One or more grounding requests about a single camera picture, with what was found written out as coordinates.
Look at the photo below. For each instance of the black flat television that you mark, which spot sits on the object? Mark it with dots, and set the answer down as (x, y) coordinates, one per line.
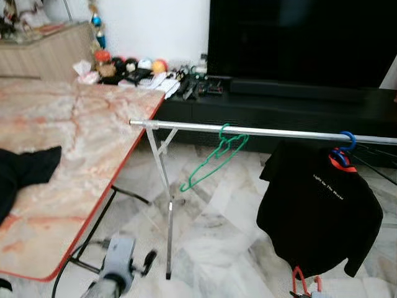
(298, 37)

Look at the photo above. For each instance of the black round plush toy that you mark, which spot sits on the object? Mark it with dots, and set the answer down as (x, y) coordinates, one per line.
(131, 62)
(118, 62)

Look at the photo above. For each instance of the white pink tissue box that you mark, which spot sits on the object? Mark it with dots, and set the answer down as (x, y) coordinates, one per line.
(90, 77)

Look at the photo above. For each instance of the white blue round toy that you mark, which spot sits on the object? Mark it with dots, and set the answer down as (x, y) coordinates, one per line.
(145, 64)

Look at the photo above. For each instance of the orange red round toy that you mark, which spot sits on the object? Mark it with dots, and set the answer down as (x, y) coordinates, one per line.
(159, 66)

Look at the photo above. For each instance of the light wooden cabinet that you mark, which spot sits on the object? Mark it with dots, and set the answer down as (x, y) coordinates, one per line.
(43, 56)

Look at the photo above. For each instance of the black shirt with white text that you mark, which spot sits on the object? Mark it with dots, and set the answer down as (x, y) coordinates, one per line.
(310, 217)

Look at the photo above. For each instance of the black shirt with green logo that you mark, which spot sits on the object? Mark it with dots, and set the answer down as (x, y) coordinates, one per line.
(25, 174)

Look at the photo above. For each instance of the black metal table leg frame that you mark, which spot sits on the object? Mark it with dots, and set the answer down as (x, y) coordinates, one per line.
(133, 197)

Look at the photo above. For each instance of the small black router box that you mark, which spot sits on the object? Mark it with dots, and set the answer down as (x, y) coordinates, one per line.
(216, 88)

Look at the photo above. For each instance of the silver clothes rack rail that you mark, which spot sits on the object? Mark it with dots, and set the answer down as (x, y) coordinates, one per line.
(186, 126)

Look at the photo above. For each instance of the black soundbar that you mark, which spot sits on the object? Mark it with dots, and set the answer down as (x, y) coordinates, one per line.
(298, 90)

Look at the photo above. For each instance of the black television console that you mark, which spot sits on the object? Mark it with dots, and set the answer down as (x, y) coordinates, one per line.
(279, 115)

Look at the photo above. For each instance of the blue gold hanging ornament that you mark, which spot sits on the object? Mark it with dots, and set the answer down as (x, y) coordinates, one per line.
(100, 41)

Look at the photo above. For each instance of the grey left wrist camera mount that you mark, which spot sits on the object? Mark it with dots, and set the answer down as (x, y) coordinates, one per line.
(118, 261)

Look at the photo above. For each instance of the glass jar with red lid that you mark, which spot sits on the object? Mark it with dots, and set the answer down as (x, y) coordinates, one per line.
(102, 56)

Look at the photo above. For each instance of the blue hanger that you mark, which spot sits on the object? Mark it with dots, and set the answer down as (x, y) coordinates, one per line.
(353, 141)

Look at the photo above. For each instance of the black remote control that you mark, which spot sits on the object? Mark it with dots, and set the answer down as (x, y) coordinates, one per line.
(198, 89)
(186, 89)

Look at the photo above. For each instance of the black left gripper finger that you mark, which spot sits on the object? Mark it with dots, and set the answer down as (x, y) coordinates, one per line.
(150, 261)

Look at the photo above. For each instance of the white paper stack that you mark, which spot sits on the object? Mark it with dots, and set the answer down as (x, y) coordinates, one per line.
(167, 85)

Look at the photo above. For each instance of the red hanger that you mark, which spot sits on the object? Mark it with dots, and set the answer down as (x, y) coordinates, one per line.
(296, 276)

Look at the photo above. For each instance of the black pouch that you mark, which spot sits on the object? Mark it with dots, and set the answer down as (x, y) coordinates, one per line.
(136, 76)

